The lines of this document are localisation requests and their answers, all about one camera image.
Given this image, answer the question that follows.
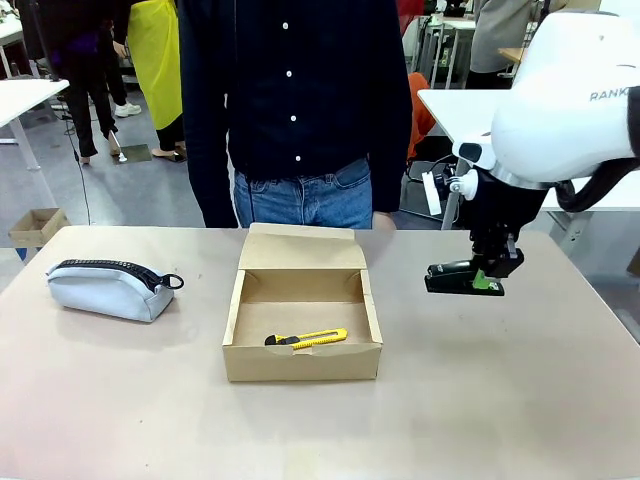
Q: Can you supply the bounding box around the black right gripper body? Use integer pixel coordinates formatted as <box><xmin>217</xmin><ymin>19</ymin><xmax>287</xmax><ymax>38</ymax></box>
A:
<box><xmin>466</xmin><ymin>168</ymin><xmax>550</xmax><ymax>246</ymax></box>

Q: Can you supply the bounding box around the black stapler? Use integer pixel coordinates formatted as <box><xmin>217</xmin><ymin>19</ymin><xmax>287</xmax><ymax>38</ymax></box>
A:
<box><xmin>424</xmin><ymin>259</ymin><xmax>506</xmax><ymax>297</ymax></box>

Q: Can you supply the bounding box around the white table behind robot arm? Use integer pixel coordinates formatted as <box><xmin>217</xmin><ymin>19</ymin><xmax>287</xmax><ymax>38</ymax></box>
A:
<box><xmin>416</xmin><ymin>88</ymin><xmax>640</xmax><ymax>231</ymax></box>

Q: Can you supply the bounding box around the open brown cardboard box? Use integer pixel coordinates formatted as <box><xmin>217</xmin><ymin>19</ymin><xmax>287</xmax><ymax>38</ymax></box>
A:
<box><xmin>222</xmin><ymin>223</ymin><xmax>384</xmax><ymax>383</ymax></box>

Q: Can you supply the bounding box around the small cardboard box on floor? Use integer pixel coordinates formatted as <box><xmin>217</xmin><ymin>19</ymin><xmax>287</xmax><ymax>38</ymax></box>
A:
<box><xmin>8</xmin><ymin>207</ymin><xmax>72</xmax><ymax>248</ymax></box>

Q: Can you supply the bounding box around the orange chair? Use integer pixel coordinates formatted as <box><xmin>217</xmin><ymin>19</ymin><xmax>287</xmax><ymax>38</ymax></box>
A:
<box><xmin>406</xmin><ymin>71</ymin><xmax>432</xmax><ymax>162</ymax></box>

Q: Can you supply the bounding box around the person in grey coat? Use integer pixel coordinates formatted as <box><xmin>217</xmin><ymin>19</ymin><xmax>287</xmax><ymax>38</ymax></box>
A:
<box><xmin>468</xmin><ymin>0</ymin><xmax>549</xmax><ymax>90</ymax></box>

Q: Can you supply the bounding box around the yellow utility knife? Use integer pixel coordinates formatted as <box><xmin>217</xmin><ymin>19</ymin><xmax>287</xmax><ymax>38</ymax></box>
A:
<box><xmin>264</xmin><ymin>328</ymin><xmax>348</xmax><ymax>351</ymax></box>

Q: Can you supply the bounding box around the person in dark blue shirt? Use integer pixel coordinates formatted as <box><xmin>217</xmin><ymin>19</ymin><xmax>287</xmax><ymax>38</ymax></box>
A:
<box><xmin>175</xmin><ymin>0</ymin><xmax>415</xmax><ymax>231</ymax></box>

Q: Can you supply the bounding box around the dark square floor mat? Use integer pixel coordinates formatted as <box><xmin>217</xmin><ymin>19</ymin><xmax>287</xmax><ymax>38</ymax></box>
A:
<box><xmin>118</xmin><ymin>143</ymin><xmax>153</xmax><ymax>163</ymax></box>

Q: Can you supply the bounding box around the grey pencil case black zipper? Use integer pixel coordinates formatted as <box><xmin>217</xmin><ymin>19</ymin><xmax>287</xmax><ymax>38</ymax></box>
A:
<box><xmin>46</xmin><ymin>258</ymin><xmax>185</xmax><ymax>324</ymax></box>

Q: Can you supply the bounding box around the person in yellow garment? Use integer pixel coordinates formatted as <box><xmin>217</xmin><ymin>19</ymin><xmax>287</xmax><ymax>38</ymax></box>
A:
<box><xmin>126</xmin><ymin>0</ymin><xmax>187</xmax><ymax>162</ymax></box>

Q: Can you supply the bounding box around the person in black clothes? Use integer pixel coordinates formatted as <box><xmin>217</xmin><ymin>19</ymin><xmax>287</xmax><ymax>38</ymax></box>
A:
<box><xmin>47</xmin><ymin>0</ymin><xmax>132</xmax><ymax>165</ymax></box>

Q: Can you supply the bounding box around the white table with grey legs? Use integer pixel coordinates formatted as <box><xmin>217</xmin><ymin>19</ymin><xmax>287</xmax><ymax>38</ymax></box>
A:
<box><xmin>0</xmin><ymin>78</ymin><xmax>71</xmax><ymax>172</ymax></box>

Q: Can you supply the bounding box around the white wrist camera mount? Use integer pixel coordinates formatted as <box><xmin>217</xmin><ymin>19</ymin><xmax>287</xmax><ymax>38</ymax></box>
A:
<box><xmin>421</xmin><ymin>168</ymin><xmax>482</xmax><ymax>217</ymax></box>

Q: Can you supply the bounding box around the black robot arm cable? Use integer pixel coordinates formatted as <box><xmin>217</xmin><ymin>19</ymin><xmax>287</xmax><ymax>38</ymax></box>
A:
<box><xmin>556</xmin><ymin>155</ymin><xmax>640</xmax><ymax>214</ymax></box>

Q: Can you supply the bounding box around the thin black hanging cable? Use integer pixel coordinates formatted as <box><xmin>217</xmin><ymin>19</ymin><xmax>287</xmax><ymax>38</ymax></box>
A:
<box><xmin>28</xmin><ymin>0</ymin><xmax>95</xmax><ymax>226</ymax></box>

